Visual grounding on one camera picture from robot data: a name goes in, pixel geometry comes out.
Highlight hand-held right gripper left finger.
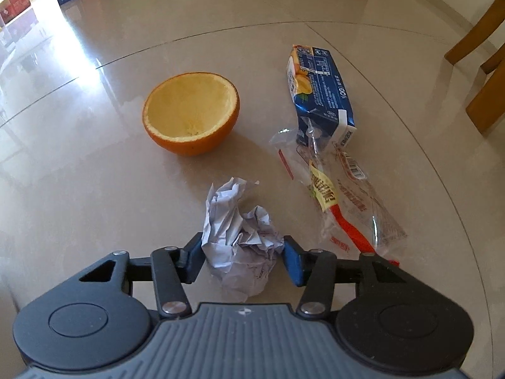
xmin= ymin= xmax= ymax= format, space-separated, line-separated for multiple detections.
xmin=79 ymin=232 xmax=206 ymax=317

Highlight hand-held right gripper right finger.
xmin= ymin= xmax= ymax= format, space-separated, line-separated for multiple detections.
xmin=283 ymin=236 xmax=415 ymax=319

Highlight white paper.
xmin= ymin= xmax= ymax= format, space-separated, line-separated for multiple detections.
xmin=201 ymin=177 xmax=285 ymax=299

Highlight clear plastic wrapper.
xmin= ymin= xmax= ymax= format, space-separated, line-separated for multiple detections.
xmin=269 ymin=123 xmax=408 ymax=268

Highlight hollow orange peel half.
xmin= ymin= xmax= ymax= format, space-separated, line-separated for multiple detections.
xmin=142 ymin=72 xmax=241 ymax=156

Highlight blue juice carton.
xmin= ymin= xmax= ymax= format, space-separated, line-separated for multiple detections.
xmin=287 ymin=45 xmax=358 ymax=147

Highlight wooden chair legs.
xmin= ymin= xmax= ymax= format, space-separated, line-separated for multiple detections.
xmin=445 ymin=0 xmax=505 ymax=135

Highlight red printed carton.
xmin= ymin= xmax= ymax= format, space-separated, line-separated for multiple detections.
xmin=0 ymin=0 xmax=33 ymax=27

